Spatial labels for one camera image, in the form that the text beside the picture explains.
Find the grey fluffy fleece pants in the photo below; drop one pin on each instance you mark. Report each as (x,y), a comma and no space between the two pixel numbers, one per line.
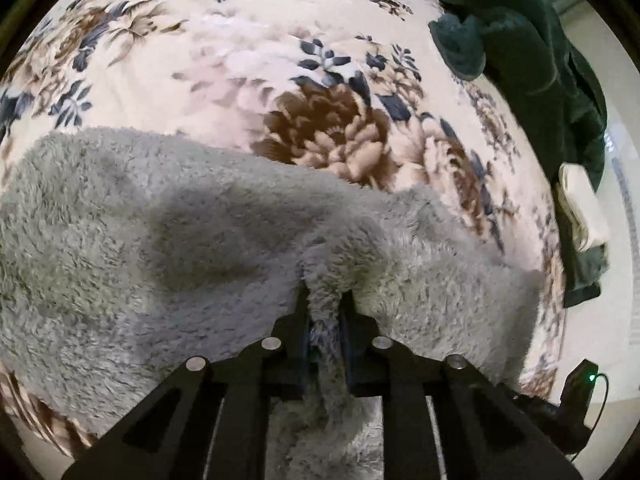
(124,253)

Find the floral and checked bed blanket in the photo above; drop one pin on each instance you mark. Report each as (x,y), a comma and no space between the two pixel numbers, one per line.
(353,87)

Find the folded cream cloth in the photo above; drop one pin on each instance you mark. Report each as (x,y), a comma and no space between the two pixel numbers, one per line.
(588,225)

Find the black device with green light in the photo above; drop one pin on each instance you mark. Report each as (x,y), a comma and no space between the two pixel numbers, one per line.
(564,424)

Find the dark green fleece garment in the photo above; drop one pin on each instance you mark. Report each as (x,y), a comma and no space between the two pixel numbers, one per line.
(551,89)

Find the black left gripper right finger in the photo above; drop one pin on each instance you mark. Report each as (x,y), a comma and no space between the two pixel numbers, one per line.
(441,419)

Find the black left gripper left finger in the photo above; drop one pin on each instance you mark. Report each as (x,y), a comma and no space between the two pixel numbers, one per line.
(208,420)

